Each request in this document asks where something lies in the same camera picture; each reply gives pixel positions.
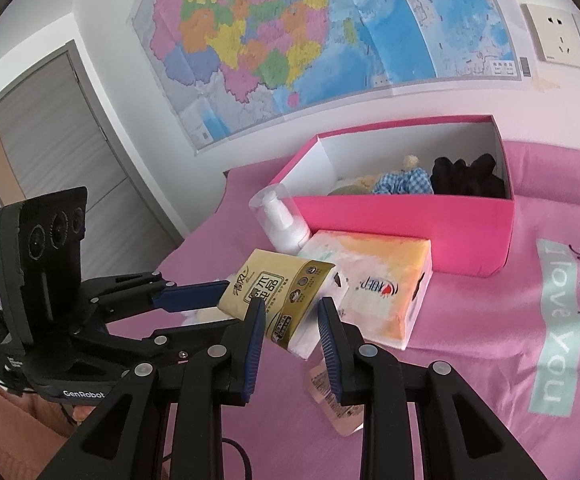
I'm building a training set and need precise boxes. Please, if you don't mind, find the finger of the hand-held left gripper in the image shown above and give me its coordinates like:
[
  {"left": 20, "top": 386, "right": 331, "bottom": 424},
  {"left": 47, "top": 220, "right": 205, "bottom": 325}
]
[
  {"left": 76, "top": 270, "right": 232, "bottom": 322},
  {"left": 105, "top": 317, "right": 245, "bottom": 363}
]

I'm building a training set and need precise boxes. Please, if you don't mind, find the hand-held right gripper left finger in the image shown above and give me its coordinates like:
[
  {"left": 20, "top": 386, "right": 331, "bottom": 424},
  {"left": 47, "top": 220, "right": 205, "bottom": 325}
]
[{"left": 35, "top": 299, "right": 267, "bottom": 480}]

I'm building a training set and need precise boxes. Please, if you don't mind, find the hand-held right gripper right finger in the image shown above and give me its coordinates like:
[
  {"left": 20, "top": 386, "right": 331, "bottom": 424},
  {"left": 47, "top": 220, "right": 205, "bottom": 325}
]
[{"left": 317, "top": 297, "right": 527, "bottom": 480}]

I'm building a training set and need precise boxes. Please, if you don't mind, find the yellow tissue pack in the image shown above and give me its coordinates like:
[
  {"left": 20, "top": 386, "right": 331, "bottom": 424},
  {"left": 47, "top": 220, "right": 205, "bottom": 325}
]
[{"left": 217, "top": 248, "right": 338, "bottom": 359}]

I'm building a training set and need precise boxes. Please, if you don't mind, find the pink cardboard box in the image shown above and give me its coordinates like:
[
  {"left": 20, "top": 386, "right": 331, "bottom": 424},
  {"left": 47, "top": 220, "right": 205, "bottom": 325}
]
[{"left": 270, "top": 114, "right": 517, "bottom": 277}]

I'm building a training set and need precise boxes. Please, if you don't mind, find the blue checked scrunchie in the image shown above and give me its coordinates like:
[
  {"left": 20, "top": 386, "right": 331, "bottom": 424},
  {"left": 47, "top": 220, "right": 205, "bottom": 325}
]
[{"left": 372, "top": 166, "right": 433, "bottom": 195}]

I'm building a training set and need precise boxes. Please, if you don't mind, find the black cloth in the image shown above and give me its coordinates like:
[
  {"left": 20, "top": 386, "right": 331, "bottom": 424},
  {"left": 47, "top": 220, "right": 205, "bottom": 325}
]
[{"left": 430, "top": 155, "right": 508, "bottom": 198}]

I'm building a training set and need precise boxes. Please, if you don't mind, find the person's left forearm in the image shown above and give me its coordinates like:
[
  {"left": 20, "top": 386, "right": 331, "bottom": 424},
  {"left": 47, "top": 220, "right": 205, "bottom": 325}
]
[{"left": 0, "top": 360, "right": 96, "bottom": 480}]

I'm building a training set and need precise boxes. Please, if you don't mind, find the green soft toy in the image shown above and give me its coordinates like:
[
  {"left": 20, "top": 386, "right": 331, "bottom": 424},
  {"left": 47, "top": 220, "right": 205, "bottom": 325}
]
[{"left": 330, "top": 175, "right": 378, "bottom": 196}]

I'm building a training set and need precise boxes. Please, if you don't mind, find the small clear packet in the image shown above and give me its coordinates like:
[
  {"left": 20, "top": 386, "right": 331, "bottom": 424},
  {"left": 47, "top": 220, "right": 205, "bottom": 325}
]
[{"left": 309, "top": 345, "right": 366, "bottom": 436}]

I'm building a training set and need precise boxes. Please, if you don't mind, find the orange tissue pack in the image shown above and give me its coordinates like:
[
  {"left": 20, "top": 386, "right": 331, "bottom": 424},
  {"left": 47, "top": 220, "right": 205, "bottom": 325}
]
[{"left": 297, "top": 229, "right": 433, "bottom": 351}]

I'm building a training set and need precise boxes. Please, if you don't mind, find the white pump bottle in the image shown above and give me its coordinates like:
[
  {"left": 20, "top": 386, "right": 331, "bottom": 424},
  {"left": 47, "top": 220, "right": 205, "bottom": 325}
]
[{"left": 248, "top": 185, "right": 313, "bottom": 256}]

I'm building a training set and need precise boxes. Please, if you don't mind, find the grey door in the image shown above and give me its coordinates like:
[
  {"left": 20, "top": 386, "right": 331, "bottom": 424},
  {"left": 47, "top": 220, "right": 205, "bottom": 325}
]
[{"left": 0, "top": 40, "right": 186, "bottom": 281}]

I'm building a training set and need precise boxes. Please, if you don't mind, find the black cable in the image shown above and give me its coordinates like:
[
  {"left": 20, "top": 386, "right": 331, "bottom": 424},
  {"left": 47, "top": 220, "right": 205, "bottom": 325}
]
[{"left": 221, "top": 447, "right": 255, "bottom": 480}]

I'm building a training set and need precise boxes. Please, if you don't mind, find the colourful wall map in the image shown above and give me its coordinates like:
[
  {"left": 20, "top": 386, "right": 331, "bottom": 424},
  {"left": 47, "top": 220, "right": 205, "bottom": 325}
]
[{"left": 129, "top": 0, "right": 533, "bottom": 153}]

